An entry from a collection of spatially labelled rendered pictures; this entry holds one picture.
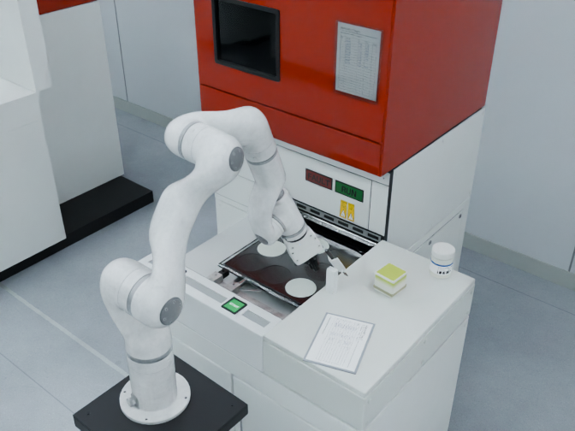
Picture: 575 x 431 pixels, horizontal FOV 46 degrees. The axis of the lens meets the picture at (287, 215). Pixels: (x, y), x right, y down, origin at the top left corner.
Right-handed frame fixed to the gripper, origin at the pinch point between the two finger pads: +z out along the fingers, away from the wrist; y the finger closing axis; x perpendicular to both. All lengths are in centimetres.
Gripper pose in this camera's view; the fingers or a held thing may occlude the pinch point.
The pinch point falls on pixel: (313, 263)
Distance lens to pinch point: 218.9
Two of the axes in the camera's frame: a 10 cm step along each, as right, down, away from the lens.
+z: 3.8, 6.8, 6.3
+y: 8.3, -5.5, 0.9
